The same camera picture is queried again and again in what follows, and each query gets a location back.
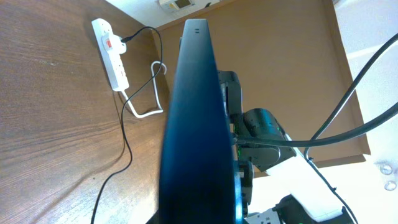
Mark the blue Galaxy smartphone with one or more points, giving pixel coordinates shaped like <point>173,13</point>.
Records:
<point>197,181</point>

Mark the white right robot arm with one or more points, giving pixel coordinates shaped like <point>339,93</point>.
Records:
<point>310,199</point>

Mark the white charger plug adapter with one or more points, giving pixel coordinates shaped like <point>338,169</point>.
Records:
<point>112,44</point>

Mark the white power strip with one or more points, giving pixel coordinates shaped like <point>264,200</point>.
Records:
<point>112,62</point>

